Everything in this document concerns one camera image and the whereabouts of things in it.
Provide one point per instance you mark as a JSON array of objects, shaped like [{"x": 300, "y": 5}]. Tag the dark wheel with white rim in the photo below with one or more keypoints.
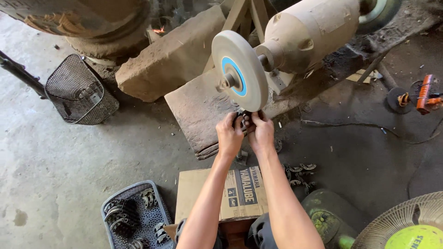
[{"x": 377, "y": 13}]

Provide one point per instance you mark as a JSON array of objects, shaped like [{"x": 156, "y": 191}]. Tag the torn cardboard scrap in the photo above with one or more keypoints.
[{"x": 361, "y": 76}]

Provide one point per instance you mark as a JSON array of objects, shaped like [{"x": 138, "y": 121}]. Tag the brown cardboard box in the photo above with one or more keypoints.
[{"x": 199, "y": 193}]

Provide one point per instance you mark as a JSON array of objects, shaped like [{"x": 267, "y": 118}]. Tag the pile of curved metal parts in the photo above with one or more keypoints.
[
  {"x": 121, "y": 216},
  {"x": 299, "y": 174}
]

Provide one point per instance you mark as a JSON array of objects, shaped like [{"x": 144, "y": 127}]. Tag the beige fan guard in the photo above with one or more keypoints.
[{"x": 398, "y": 218}]

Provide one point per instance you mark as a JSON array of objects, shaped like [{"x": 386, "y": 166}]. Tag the green fan base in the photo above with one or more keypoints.
[{"x": 325, "y": 218}]

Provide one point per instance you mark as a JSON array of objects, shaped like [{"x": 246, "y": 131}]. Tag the rusty metal stand leg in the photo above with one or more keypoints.
[{"x": 372, "y": 67}]

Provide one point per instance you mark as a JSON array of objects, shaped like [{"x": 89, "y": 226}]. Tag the black metal bar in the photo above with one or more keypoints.
[{"x": 20, "y": 74}]

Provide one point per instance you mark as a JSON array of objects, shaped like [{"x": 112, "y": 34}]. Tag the person's left hand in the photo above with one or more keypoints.
[{"x": 226, "y": 135}]

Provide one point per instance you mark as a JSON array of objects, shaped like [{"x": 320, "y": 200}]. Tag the small metal bolt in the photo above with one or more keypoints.
[{"x": 241, "y": 157}]

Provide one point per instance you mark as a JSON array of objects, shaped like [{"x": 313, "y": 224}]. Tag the small dark metal part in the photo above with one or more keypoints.
[{"x": 243, "y": 113}]

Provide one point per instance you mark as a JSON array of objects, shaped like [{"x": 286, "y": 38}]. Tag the dusty bench grinder motor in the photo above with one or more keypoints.
[{"x": 304, "y": 34}]

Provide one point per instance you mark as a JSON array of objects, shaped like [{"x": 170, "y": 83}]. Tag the grey perforated plastic basket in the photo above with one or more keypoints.
[{"x": 152, "y": 218}]

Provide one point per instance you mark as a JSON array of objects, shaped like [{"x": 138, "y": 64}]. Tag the orange angle grinder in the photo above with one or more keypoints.
[{"x": 424, "y": 95}]

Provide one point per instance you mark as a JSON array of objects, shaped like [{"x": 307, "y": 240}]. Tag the large round dusty drum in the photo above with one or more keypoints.
[{"x": 93, "y": 20}]

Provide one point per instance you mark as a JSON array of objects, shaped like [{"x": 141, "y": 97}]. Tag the large brown stone block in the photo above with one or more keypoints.
[{"x": 173, "y": 58}]

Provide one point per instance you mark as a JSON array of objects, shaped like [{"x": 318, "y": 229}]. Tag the flat brown stone slab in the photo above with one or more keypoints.
[{"x": 197, "y": 114}]

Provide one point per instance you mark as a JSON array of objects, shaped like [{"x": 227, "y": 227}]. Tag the wooden grinder stand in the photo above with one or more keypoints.
[{"x": 242, "y": 17}]

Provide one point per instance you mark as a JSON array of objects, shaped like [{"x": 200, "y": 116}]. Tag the grey grinding wheel blue label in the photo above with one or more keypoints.
[{"x": 242, "y": 65}]

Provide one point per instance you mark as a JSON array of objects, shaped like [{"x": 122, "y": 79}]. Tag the person's right hand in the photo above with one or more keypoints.
[{"x": 261, "y": 135}]

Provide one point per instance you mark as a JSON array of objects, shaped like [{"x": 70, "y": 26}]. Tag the person's dark shorts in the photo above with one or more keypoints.
[{"x": 259, "y": 235}]

